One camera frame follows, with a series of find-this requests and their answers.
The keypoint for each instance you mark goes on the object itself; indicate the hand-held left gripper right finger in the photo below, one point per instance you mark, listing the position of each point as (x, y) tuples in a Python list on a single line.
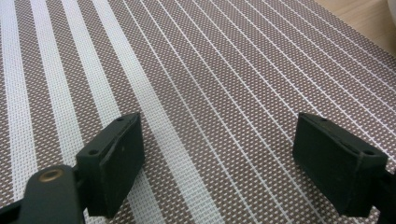
[(336, 168)]

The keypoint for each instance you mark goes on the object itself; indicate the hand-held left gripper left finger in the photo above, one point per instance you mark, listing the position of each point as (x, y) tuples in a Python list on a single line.
[(115, 168)]

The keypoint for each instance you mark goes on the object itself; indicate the striped woven placemat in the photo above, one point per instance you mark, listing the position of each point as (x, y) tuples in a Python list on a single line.
[(218, 77)]

